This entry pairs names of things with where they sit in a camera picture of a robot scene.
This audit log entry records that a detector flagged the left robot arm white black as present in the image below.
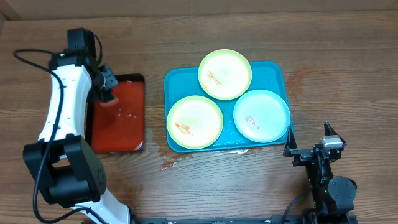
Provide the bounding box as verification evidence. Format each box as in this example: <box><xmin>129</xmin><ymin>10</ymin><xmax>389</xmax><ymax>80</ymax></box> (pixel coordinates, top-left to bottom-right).
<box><xmin>23</xmin><ymin>28</ymin><xmax>135</xmax><ymax>224</ymax></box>

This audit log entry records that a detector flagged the red tray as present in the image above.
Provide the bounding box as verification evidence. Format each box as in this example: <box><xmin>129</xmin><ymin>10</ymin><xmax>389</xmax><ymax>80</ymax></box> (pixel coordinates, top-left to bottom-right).
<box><xmin>85</xmin><ymin>73</ymin><xmax>145</xmax><ymax>154</ymax></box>

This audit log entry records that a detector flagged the green-rimmed plate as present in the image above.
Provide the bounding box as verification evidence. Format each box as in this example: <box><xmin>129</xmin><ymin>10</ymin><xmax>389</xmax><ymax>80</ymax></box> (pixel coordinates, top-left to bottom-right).
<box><xmin>198</xmin><ymin>49</ymin><xmax>252</xmax><ymax>100</ymax></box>
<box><xmin>166</xmin><ymin>95</ymin><xmax>223</xmax><ymax>150</ymax></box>

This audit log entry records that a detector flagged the light blue plate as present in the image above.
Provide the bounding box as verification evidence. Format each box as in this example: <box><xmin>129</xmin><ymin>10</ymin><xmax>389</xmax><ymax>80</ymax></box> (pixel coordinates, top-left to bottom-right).
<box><xmin>233</xmin><ymin>90</ymin><xmax>291</xmax><ymax>143</ymax></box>

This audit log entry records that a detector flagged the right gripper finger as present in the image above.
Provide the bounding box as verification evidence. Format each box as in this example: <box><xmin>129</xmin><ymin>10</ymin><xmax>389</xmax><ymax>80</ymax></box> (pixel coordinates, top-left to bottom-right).
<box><xmin>284</xmin><ymin>126</ymin><xmax>297</xmax><ymax>156</ymax></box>
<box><xmin>324</xmin><ymin>121</ymin><xmax>344</xmax><ymax>142</ymax></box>

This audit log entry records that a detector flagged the orange sponge with black scourer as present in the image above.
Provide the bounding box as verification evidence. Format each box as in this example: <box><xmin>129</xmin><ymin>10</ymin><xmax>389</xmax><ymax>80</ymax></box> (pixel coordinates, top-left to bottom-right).
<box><xmin>99</xmin><ymin>97</ymin><xmax>119</xmax><ymax>108</ymax></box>

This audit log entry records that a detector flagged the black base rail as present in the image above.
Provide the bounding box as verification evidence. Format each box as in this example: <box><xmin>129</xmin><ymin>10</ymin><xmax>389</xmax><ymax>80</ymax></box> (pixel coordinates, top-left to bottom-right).
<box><xmin>82</xmin><ymin>214</ymin><xmax>358</xmax><ymax>224</ymax></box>

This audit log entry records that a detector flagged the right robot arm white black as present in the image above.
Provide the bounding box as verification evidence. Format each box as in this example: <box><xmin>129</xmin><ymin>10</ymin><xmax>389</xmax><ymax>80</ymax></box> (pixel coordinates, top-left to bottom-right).
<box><xmin>281</xmin><ymin>122</ymin><xmax>358</xmax><ymax>224</ymax></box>

